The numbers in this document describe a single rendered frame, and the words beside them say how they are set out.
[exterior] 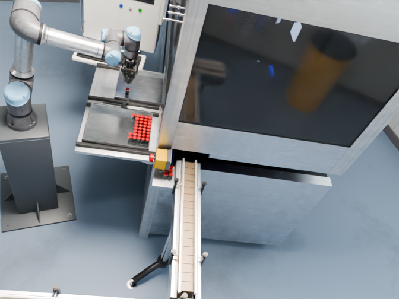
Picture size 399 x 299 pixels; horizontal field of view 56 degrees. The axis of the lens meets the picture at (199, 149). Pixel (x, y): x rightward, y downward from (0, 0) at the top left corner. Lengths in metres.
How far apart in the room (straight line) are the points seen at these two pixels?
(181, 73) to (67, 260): 1.57
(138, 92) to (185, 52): 0.89
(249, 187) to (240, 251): 0.80
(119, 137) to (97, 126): 0.13
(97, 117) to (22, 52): 0.48
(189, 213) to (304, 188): 0.75
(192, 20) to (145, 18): 1.21
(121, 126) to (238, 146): 0.65
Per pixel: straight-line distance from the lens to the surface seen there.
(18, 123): 2.18
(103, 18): 2.66
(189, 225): 1.75
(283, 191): 2.22
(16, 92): 2.09
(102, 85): 2.32
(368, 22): 1.51
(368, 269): 3.26
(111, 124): 2.10
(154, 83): 2.37
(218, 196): 2.21
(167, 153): 1.82
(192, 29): 1.40
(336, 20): 1.46
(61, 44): 1.84
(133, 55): 2.02
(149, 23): 2.59
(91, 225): 2.75
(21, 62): 2.10
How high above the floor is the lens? 2.45
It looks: 49 degrees down
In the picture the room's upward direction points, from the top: 19 degrees clockwise
